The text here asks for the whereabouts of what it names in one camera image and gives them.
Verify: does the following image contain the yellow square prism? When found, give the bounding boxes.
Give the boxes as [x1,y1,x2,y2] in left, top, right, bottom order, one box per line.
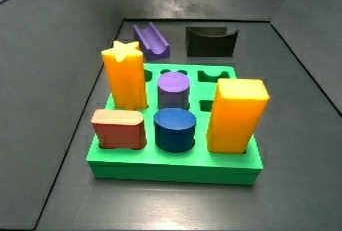
[207,78,270,154]

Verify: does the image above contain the red block with tan top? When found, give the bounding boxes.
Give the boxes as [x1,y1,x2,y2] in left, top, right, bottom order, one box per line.
[91,109,147,150]

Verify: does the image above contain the green shape sorter base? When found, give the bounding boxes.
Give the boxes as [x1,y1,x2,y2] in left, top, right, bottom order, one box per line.
[87,63,263,185]

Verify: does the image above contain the black curved fixture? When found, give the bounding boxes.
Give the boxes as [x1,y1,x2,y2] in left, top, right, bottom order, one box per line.
[186,27,239,57]

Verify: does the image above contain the purple arch block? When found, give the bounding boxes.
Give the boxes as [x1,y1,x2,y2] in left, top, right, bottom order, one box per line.
[134,22,170,61]

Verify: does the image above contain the blue cylinder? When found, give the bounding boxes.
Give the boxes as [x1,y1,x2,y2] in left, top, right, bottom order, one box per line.
[154,108,197,153]

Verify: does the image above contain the purple cylinder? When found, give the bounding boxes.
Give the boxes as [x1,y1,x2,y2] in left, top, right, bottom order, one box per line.
[158,72,190,109]

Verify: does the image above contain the yellow star prism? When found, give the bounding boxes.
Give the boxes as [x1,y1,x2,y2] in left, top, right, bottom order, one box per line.
[102,41,147,110]

